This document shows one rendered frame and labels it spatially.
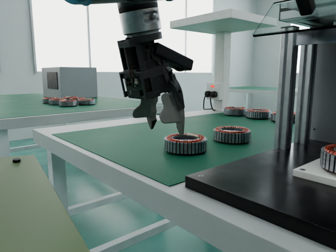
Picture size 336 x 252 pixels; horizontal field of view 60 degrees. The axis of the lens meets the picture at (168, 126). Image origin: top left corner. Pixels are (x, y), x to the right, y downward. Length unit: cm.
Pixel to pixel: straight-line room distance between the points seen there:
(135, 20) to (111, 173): 33
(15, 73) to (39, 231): 456
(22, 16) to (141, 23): 435
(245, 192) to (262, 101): 776
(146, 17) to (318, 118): 55
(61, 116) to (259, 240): 133
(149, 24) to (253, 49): 784
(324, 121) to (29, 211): 76
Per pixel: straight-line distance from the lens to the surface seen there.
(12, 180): 32
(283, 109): 75
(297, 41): 74
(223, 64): 160
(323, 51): 88
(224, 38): 161
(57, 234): 22
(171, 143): 73
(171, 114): 58
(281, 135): 76
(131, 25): 56
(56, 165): 116
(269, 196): 47
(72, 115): 162
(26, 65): 480
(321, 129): 89
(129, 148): 80
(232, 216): 44
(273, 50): 809
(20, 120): 154
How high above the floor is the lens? 95
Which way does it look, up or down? 10 degrees down
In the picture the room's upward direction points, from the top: straight up
